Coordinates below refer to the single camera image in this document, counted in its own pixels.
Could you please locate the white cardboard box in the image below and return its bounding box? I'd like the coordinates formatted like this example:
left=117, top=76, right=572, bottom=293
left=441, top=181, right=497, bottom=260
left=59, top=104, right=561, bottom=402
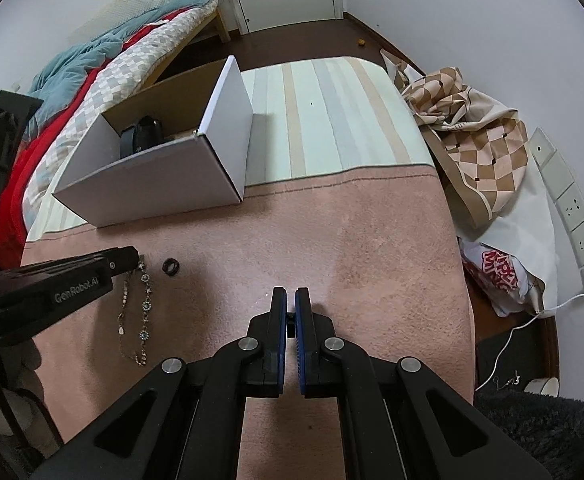
left=53, top=56, right=253, bottom=228

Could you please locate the white red printed bag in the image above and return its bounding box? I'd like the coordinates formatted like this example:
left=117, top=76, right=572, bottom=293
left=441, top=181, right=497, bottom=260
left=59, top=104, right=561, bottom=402
left=458, top=237, right=544, bottom=318

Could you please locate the pink striped table cloth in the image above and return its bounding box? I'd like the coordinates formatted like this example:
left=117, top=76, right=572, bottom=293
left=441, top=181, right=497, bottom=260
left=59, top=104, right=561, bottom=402
left=23, top=56, right=475, bottom=479

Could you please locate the white charger cable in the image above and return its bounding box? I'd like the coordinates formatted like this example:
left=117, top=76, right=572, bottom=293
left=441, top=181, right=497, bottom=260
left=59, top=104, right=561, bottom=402
left=474, top=278, right=584, bottom=394

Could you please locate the black smart watch band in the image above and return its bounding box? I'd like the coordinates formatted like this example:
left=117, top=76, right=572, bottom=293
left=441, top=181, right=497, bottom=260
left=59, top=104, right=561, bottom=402
left=120, top=116, right=163, bottom=158

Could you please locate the teal quilt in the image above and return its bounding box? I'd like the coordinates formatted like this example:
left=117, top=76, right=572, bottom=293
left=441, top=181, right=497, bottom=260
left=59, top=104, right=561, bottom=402
left=27, top=0, right=211, bottom=124

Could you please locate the dark fuzzy clothing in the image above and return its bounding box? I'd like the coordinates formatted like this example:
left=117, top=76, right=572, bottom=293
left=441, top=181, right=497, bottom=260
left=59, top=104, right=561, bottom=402
left=474, top=390, right=584, bottom=479

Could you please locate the silver blue-stone bracelet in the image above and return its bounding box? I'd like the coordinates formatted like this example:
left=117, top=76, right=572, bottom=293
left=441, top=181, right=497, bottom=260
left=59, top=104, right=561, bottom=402
left=116, top=254, right=154, bottom=366

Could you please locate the brown checkered fabric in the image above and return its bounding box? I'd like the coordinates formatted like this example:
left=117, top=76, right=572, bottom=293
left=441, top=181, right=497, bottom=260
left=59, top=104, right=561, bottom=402
left=381, top=50, right=528, bottom=228

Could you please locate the white power strip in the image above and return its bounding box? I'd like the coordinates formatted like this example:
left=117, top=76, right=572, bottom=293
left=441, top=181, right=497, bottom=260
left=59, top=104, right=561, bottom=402
left=528, top=127, right=584, bottom=284

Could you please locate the white cup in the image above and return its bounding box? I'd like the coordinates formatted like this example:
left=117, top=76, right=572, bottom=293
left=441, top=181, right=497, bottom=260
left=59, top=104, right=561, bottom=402
left=524, top=377, right=560, bottom=398

